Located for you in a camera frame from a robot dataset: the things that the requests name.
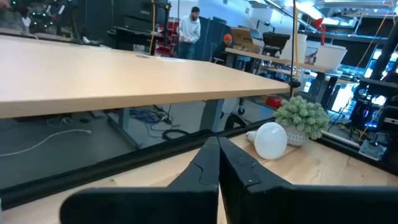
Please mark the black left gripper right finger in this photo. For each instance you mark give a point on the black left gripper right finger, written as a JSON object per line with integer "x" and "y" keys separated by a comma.
{"x": 280, "y": 205}

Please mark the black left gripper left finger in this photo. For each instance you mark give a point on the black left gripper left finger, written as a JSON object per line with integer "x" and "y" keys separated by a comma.
{"x": 186, "y": 205}

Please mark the white lightbulb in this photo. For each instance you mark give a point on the white lightbulb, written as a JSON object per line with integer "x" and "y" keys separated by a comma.
{"x": 271, "y": 141}

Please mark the green potted succulent plant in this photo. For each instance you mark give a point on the green potted succulent plant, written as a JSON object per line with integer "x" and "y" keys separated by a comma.
{"x": 303, "y": 115}

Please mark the red floor object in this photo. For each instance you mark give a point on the red floor object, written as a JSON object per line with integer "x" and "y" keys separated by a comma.
{"x": 274, "y": 102}

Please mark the large beige desk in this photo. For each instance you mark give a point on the large beige desk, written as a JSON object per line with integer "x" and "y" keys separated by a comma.
{"x": 124, "y": 77}

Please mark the light wooden workbench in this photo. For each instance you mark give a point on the light wooden workbench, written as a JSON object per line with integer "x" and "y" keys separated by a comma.
{"x": 273, "y": 59}

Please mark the white bucket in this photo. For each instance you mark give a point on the white bucket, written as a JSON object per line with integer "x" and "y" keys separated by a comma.
{"x": 330, "y": 56}

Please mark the person sitting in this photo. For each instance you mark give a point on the person sitting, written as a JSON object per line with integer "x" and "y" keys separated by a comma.
{"x": 222, "y": 49}

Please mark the brown cardboard box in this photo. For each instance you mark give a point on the brown cardboard box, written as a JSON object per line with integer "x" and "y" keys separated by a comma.
{"x": 244, "y": 39}

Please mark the person standing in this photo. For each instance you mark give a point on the person standing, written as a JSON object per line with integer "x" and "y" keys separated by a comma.
{"x": 189, "y": 31}

